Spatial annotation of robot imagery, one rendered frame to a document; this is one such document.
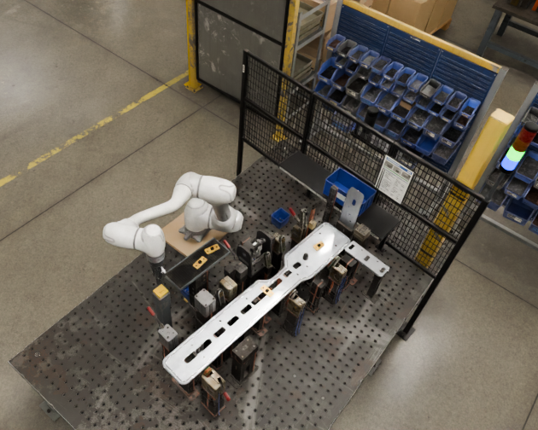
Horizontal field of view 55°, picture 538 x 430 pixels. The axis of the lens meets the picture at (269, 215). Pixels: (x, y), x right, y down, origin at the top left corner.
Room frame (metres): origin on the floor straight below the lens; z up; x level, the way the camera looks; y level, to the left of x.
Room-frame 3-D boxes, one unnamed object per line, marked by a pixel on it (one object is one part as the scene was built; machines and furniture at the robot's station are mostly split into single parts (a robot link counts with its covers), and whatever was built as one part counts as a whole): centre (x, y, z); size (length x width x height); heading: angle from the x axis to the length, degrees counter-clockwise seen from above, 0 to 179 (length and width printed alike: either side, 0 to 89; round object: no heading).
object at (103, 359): (1.75, -0.02, 0.68); 2.56 x 1.61 x 0.04; 148
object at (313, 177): (2.43, -0.44, 1.02); 0.90 x 0.22 x 0.03; 52
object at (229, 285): (1.56, 0.17, 0.89); 0.13 x 0.11 x 0.38; 52
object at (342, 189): (2.37, -0.50, 1.10); 0.30 x 0.17 x 0.13; 54
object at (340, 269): (1.79, -0.46, 0.87); 0.12 x 0.09 x 0.35; 52
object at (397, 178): (2.34, -0.75, 1.30); 0.23 x 0.02 x 0.31; 52
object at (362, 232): (2.10, -0.60, 0.88); 0.08 x 0.08 x 0.36; 52
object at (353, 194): (2.16, -0.50, 1.17); 0.12 x 0.01 x 0.34; 52
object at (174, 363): (1.57, -0.04, 1.00); 1.38 x 0.22 x 0.02; 142
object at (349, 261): (1.90, -0.53, 0.84); 0.11 x 0.10 x 0.28; 52
